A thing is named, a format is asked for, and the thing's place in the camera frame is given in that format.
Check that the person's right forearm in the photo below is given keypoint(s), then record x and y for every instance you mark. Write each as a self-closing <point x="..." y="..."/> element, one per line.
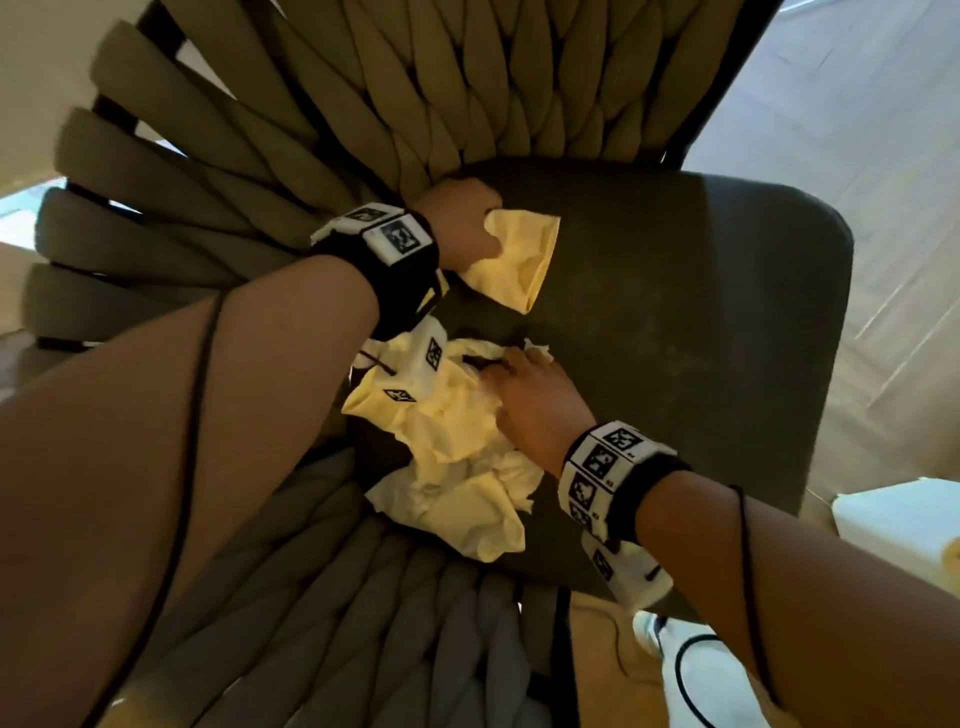
<point x="825" y="600"/>

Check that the pale yellow cloth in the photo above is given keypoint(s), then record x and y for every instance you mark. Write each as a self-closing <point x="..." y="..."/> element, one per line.
<point x="457" y="465"/>

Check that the person's left forearm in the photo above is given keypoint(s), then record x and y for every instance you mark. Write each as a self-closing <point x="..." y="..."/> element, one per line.
<point x="285" y="390"/>

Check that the person's right hand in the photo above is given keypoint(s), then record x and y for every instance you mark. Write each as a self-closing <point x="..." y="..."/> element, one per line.
<point x="544" y="412"/>

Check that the person's right fingers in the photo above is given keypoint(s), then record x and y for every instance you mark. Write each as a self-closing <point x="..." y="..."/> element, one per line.
<point x="514" y="371"/>

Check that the white wrist camera with markers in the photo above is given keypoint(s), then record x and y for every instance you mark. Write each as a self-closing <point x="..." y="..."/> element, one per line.
<point x="420" y="360"/>
<point x="626" y="574"/>

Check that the dark grey seat cushion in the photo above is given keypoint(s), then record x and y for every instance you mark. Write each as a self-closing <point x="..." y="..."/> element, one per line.
<point x="690" y="322"/>

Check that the black wristband with marker blocks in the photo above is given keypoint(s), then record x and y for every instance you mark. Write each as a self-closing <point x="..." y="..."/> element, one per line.
<point x="600" y="472"/>
<point x="394" y="259"/>

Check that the white container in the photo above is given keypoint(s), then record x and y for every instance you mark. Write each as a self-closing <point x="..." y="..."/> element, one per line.
<point x="896" y="529"/>

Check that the person's left hand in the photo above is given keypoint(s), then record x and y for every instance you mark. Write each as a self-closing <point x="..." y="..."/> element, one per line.
<point x="454" y="217"/>

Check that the person's left fingers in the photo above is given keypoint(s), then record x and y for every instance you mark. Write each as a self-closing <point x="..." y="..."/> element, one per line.
<point x="480" y="196"/>

